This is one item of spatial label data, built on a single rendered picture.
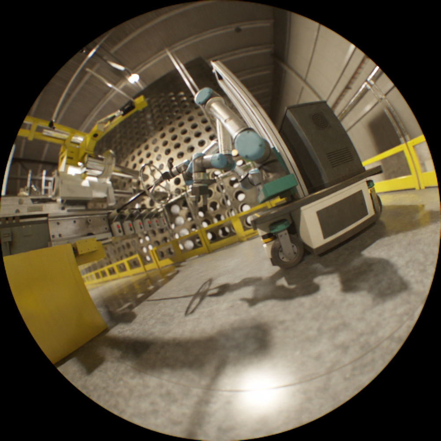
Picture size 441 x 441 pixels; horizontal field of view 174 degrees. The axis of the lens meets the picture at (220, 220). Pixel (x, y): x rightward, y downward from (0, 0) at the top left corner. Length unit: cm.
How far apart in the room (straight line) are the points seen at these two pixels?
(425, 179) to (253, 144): 147
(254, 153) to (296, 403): 74
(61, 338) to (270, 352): 100
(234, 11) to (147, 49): 478
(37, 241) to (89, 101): 973
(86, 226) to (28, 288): 89
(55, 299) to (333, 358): 114
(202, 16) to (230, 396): 988
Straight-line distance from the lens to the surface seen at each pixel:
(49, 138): 241
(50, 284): 103
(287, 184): 68
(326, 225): 73
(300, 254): 79
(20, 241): 149
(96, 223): 165
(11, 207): 166
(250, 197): 287
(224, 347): 51
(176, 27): 934
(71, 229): 153
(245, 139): 61
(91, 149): 182
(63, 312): 104
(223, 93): 418
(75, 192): 165
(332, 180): 85
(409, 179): 169
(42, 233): 150
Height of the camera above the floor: 36
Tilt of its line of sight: 1 degrees up
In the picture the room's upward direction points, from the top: 22 degrees counter-clockwise
